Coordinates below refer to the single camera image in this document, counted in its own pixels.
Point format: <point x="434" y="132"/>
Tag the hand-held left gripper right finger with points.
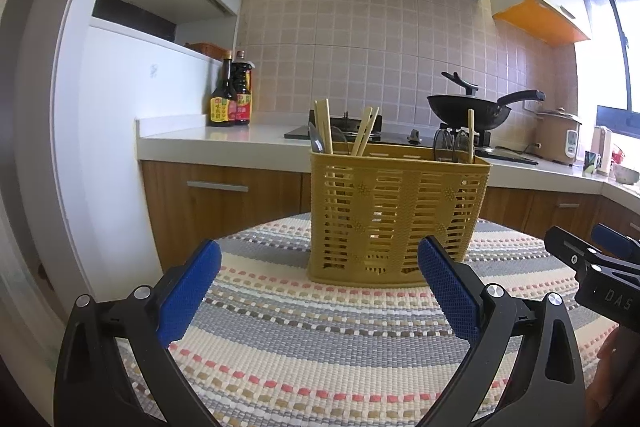
<point x="450" y="292"/>

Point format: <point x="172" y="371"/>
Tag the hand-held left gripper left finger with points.
<point x="190" y="287"/>

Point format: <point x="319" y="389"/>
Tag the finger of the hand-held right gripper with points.
<point x="570" y="249"/>
<point x="617" y="242"/>

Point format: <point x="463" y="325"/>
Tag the yellow plastic utensil basket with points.
<point x="400" y="217"/>

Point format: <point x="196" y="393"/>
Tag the metal spoon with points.
<point x="442" y="147"/>
<point x="315" y="139"/>
<point x="461" y="147"/>
<point x="340" y="142"/>

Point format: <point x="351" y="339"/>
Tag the person's right hand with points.
<point x="602" y="372"/>

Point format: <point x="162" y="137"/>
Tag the grey bowl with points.
<point x="626" y="173"/>

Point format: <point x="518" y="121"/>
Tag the dark patterned mug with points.
<point x="591" y="163"/>

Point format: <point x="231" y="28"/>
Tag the white kettle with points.
<point x="604" y="149"/>

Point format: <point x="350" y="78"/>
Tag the beige rice cooker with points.
<point x="555" y="139"/>

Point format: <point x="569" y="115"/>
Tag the striped woven mat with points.
<point x="310" y="357"/>

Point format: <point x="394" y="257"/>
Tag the black wok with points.
<point x="465" y="116"/>

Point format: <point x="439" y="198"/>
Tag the slim-necked soy sauce bottle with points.
<point x="222" y="107"/>

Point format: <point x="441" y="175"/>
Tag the dark-framed window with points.
<point x="612" y="57"/>

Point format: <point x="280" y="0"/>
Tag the black gas stove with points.
<point x="300" y="133"/>

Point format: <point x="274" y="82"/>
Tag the large dark sauce bottle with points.
<point x="243" y="97"/>

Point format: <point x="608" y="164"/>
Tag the black wok lid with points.
<point x="462" y="83"/>

